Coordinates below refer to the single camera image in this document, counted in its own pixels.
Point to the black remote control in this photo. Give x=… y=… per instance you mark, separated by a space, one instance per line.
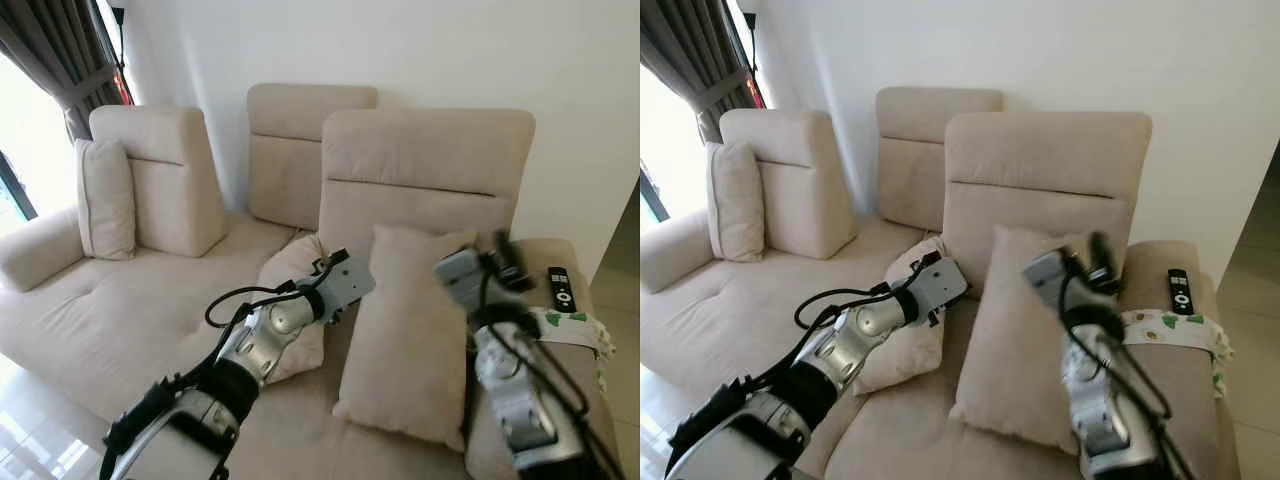
x=1181 y=292
x=561 y=290

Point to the beige square pillow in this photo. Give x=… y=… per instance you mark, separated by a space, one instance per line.
x=405 y=340
x=285 y=265
x=910 y=358
x=1020 y=340

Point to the grey curtain tie-back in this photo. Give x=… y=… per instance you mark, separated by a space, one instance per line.
x=90 y=87
x=720 y=90

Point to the grey curtain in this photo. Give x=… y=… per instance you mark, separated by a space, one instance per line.
x=680 y=40
x=50 y=40

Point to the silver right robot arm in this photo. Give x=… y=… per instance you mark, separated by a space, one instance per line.
x=1095 y=400
x=510 y=390

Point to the low beige sofa backrest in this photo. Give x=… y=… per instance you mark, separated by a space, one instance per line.
x=290 y=160
x=915 y=160

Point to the thin black lamp pole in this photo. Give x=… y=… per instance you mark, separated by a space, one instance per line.
x=750 y=45
x=120 y=40

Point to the wide beige sofa backrest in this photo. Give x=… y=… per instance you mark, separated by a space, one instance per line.
x=1040 y=150
x=420 y=150

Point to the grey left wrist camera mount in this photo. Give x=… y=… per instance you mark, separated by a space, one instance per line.
x=345 y=285
x=940 y=285

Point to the white avocado print cloth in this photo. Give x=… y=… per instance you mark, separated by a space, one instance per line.
x=575 y=325
x=1170 y=328

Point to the narrow beige sofa backrest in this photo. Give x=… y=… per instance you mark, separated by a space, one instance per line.
x=795 y=190
x=165 y=190

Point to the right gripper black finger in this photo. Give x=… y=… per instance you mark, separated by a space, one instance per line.
x=503 y=245
x=1096 y=247

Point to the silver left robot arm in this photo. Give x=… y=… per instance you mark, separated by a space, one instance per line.
x=270 y=330
x=860 y=335

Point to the small upright beige pillow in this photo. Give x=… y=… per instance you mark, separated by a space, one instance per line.
x=735 y=200
x=105 y=200

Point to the dark window frame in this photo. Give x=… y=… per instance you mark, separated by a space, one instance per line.
x=15 y=185
x=652 y=195

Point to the beige fabric sofa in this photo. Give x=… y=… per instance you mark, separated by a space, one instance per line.
x=760 y=310
x=130 y=310

